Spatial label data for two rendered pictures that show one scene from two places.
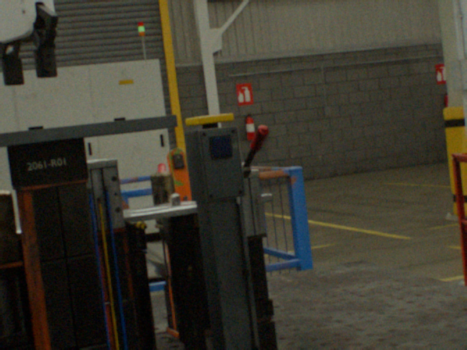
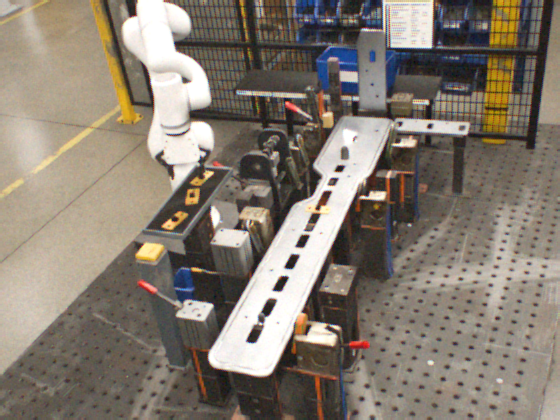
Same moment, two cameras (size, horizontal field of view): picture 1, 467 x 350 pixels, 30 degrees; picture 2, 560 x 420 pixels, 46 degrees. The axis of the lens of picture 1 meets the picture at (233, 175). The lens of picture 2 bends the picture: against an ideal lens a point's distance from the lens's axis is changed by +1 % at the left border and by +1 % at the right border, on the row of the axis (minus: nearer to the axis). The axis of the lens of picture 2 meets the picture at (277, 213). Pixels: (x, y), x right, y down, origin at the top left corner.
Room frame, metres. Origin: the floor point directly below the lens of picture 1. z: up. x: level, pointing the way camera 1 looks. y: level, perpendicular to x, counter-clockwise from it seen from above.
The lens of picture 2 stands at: (2.72, -0.72, 2.28)
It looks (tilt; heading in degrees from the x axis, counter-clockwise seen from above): 35 degrees down; 137
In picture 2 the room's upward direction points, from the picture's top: 8 degrees counter-clockwise
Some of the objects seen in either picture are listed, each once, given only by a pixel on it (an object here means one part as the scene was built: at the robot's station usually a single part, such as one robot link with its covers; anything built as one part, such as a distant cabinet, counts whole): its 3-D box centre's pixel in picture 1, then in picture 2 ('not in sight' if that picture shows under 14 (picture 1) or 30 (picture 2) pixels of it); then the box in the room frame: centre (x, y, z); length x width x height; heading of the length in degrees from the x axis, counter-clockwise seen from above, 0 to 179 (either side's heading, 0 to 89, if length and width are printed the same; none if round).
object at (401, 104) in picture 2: not in sight; (401, 135); (1.34, 1.34, 0.88); 0.08 x 0.08 x 0.36; 22
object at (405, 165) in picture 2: not in sight; (404, 181); (1.53, 1.06, 0.87); 0.12 x 0.09 x 0.35; 22
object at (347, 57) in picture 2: not in sight; (356, 70); (1.07, 1.40, 1.10); 0.30 x 0.17 x 0.13; 16
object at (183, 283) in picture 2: not in sight; (188, 288); (1.17, 0.25, 0.74); 0.11 x 0.10 x 0.09; 112
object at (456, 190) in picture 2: not in sight; (458, 162); (1.61, 1.33, 0.84); 0.11 x 0.06 x 0.29; 22
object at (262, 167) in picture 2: not in sight; (273, 200); (1.27, 0.62, 0.94); 0.18 x 0.13 x 0.49; 112
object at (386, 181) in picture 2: not in sight; (387, 206); (1.55, 0.93, 0.84); 0.11 x 0.08 x 0.29; 22
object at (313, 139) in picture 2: not in sight; (315, 164); (1.17, 0.98, 0.88); 0.07 x 0.06 x 0.35; 22
